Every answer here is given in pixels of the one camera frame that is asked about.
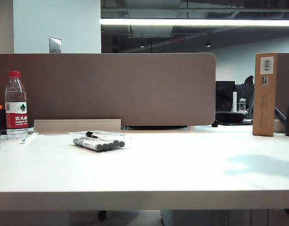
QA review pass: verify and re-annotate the tall brown cardboard box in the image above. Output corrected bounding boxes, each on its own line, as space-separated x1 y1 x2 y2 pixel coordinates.
252 52 278 137

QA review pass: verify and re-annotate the metal wall switch plate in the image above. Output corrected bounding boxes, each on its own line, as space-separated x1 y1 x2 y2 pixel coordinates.
48 37 62 54

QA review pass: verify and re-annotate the wide brown desk partition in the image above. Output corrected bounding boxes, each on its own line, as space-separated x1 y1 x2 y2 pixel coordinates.
0 53 217 127

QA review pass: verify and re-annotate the black computer monitor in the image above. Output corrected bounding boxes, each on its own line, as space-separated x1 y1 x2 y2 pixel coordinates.
235 84 255 111
216 81 236 112

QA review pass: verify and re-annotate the clear plastic packaging box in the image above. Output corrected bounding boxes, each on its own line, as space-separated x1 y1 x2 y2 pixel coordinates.
67 129 132 153

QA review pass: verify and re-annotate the dark haired person head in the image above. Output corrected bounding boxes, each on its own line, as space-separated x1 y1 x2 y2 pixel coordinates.
244 75 255 90

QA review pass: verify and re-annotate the long beige cable tray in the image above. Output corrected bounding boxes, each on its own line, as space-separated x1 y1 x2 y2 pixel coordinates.
33 119 122 135

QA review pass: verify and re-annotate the black round cushion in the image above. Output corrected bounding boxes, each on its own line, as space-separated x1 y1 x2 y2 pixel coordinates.
216 111 246 123

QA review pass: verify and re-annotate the narrow brown desk partition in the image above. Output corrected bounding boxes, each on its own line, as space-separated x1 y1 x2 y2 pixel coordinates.
274 52 289 121

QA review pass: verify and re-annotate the water bottle red label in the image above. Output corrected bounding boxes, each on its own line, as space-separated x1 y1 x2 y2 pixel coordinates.
4 71 29 139

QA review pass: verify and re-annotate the long ceiling light strip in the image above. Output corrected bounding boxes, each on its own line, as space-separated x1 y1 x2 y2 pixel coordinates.
100 18 289 26

